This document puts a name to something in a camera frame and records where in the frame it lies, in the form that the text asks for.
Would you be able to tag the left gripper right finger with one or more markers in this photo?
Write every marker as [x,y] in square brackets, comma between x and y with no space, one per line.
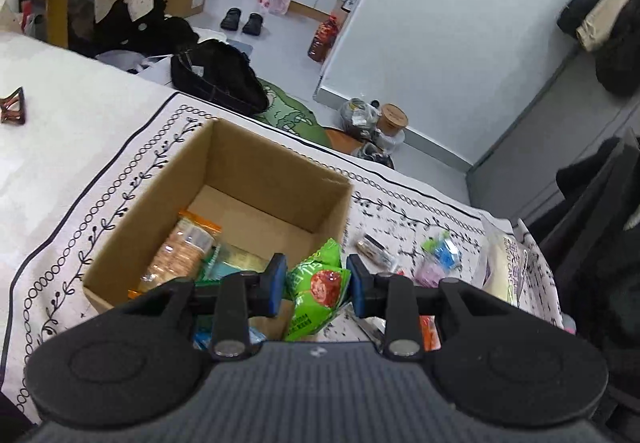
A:
[361,285]

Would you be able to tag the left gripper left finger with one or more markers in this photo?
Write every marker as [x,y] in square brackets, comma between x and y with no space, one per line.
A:
[271,285]

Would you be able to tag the green snack packet with red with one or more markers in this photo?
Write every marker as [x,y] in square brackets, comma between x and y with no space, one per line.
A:
[317,286]

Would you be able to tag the purple round snack packet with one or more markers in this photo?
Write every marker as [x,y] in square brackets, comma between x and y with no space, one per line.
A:
[430,272]

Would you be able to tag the orange snack packet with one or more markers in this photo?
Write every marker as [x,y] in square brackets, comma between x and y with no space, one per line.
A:
[429,333]

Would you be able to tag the small silver brown bar packet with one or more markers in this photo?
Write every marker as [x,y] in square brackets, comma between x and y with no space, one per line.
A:
[377,253]

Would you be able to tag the green packet in box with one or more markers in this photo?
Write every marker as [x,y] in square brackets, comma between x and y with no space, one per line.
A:
[227,259]

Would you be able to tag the brown cardboard box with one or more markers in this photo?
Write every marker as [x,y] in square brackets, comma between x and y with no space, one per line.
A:
[267,198]

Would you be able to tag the blue green small packet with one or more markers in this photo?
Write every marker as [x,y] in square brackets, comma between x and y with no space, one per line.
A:
[443,250]

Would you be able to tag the clear pack of round crackers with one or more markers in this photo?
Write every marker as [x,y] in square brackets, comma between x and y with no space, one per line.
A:
[191,241]

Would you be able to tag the grey sneaker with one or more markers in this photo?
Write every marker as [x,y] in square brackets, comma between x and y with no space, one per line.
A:
[369,151]

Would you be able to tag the wooden lid jar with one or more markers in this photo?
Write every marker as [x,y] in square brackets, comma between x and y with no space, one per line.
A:
[390,128]

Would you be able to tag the glass jar with foil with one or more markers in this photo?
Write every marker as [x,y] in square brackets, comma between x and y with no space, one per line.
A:
[358,119]

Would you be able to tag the green floor mat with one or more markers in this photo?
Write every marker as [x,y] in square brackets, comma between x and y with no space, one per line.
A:
[289,115]

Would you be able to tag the black bag on floor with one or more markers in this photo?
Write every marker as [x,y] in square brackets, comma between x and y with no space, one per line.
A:
[220,74]

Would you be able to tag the white black patterned bed blanket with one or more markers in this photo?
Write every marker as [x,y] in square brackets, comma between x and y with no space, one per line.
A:
[94,139]

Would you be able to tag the red oil bottle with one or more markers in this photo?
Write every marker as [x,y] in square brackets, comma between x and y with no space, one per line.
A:
[323,40]

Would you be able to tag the black slipper right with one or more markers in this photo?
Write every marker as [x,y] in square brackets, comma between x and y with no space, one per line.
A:
[253,25]

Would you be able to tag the black slipper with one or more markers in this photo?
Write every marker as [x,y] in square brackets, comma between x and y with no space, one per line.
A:
[231,21]
[253,25]

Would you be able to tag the black slipper left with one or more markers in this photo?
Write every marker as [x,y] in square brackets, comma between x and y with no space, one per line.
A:
[231,21]

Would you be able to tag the brown hair clip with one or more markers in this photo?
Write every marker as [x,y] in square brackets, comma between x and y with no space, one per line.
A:
[13,108]

